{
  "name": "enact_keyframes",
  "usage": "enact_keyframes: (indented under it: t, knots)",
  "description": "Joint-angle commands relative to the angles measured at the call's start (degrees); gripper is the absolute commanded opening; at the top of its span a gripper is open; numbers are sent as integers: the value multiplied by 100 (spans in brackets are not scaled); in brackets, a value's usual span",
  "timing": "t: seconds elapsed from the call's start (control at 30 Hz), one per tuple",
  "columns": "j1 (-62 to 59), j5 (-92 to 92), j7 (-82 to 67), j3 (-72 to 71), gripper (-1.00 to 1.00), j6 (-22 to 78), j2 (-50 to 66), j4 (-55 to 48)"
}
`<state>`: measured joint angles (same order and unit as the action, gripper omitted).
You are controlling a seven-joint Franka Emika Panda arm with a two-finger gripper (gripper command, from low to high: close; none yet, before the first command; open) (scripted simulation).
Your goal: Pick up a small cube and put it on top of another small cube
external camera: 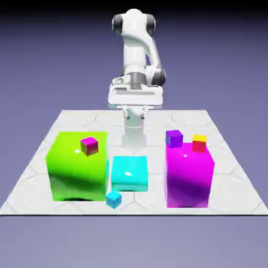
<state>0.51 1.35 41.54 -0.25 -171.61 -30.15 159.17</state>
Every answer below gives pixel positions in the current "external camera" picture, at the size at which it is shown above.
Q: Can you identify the large cyan box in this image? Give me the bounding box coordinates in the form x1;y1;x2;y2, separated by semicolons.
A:
110;156;149;193

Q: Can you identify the small yellow cube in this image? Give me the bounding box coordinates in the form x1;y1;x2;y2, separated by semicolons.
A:
192;134;207;153

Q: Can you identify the small magenta cube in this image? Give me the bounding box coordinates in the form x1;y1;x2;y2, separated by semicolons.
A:
80;136;99;157

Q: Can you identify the small cyan cube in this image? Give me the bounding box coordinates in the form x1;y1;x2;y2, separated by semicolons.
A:
105;191;122;209

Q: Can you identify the small purple cube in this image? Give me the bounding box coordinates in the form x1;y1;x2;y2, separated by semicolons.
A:
165;129;184;149

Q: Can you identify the large green box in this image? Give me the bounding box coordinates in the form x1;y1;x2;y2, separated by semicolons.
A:
46;131;109;202

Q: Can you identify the large magenta box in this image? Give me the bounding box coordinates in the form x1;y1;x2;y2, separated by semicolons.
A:
164;142;215;209

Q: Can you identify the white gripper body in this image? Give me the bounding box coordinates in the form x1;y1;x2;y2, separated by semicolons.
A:
107;83;163;110

